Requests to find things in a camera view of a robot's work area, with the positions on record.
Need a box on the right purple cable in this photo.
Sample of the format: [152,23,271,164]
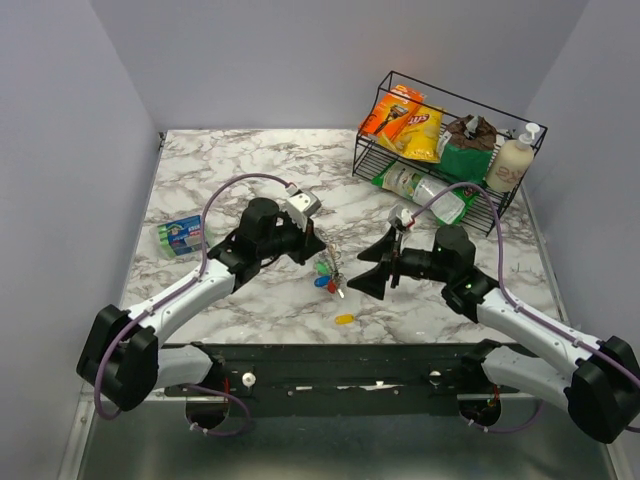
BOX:
[407,181,640,434]

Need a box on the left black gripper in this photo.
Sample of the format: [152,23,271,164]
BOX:
[258,211,327,266]

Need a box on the green sponge pack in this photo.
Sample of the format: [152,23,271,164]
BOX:
[151,215,202,258]

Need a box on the metal keyring holder with rings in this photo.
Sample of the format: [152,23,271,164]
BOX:
[315,242,345,282]

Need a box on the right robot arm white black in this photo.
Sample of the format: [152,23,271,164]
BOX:
[347,225,639,444]

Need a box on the brown crumpled bag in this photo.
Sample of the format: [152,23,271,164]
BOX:
[445,115,497,151]

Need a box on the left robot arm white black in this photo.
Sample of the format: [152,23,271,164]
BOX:
[76,192,326,411]

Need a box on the black wire basket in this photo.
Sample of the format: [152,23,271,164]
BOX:
[352,71,548,234]

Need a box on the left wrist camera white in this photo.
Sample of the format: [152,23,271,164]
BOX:
[284,191,321,231]

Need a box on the dark green bag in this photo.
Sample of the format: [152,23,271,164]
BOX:
[437,142,493,184]

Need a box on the cream lotion pump bottle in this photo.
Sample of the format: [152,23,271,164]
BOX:
[485,123,541,193]

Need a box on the aluminium frame rail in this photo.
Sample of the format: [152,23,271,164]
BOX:
[60,395,633,479]

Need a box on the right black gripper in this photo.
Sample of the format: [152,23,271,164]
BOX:
[347,225,452,300]

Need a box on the orange razor package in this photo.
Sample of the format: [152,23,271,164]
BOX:
[359,84,426,140]

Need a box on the yellow key tag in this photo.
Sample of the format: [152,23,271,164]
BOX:
[335,314,355,325]

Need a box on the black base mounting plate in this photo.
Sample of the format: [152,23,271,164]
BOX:
[163,341,521,418]

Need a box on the blue key tag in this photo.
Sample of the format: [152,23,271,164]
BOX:
[314,276,330,288]

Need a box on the green key tag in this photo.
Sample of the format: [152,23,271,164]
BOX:
[316,263,331,276]

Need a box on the yellow chips bag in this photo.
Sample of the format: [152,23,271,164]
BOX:
[378,106,443,164]

